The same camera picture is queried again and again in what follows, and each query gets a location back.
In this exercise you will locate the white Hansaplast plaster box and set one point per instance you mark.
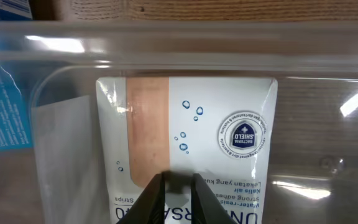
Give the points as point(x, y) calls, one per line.
point(219, 128)

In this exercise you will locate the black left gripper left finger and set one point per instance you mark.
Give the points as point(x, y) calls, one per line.
point(149, 208)

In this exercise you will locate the clear plastic container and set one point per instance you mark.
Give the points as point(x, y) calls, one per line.
point(312, 174)

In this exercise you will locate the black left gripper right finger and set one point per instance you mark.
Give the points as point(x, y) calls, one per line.
point(205, 207)

